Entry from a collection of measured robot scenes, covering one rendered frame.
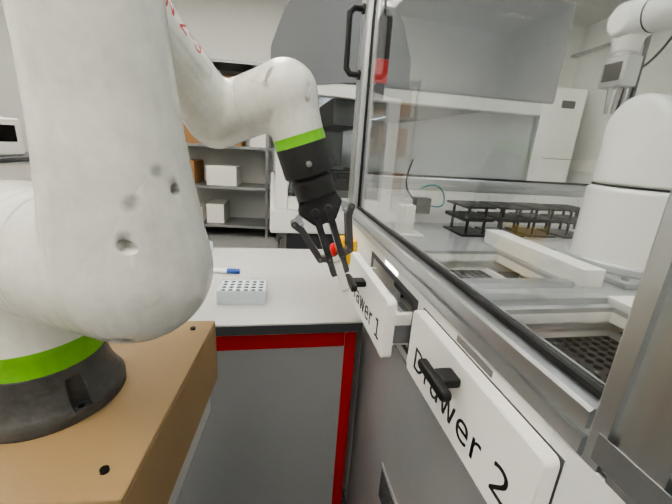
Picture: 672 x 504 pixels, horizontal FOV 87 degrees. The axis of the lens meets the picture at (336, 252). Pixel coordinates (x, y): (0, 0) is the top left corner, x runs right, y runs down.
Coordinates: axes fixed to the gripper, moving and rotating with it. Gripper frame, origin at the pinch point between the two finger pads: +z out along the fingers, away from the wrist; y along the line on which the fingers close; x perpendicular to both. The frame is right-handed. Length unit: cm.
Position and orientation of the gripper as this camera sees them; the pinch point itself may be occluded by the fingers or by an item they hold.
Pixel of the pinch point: (340, 273)
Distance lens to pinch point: 71.4
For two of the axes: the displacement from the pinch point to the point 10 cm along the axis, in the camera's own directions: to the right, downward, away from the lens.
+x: 1.7, 3.0, -9.4
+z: 2.7, 9.0, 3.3
